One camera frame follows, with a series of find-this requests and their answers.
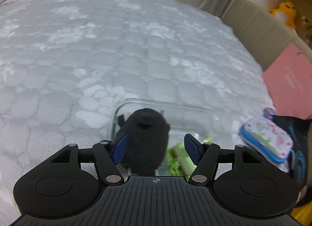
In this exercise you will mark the black plush cat toy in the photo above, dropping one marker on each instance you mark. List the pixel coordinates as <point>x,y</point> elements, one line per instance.
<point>148,133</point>

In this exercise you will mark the beige headboard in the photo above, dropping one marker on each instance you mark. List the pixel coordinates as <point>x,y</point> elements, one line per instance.
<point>263,35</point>

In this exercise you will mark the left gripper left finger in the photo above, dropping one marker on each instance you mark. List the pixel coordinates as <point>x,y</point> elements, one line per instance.
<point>107,156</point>

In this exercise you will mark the clear glass container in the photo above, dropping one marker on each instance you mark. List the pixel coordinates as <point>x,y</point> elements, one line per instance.
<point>182,119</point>

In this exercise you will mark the purple computer mouse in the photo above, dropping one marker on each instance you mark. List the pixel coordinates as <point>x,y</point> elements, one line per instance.
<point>269,113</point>

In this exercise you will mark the yellow plush duck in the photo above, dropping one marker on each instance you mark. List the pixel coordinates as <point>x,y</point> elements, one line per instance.
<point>287,13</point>

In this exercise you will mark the pink paper bag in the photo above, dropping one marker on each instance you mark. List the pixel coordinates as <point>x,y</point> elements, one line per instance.
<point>288,80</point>

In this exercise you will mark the black blue mouse pad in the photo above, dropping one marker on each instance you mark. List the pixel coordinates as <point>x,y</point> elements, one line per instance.
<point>299,131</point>

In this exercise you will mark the grey quilted mattress cover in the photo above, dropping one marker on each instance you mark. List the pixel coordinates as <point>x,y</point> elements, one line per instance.
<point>66,64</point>

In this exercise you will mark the blue floral tin case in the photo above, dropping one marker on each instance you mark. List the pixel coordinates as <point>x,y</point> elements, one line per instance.
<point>267,138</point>

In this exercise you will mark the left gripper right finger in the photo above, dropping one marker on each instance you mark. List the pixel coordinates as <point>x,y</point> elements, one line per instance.
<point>205,157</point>

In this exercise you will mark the yellow container lid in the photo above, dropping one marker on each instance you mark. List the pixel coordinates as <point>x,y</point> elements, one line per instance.
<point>303,214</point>

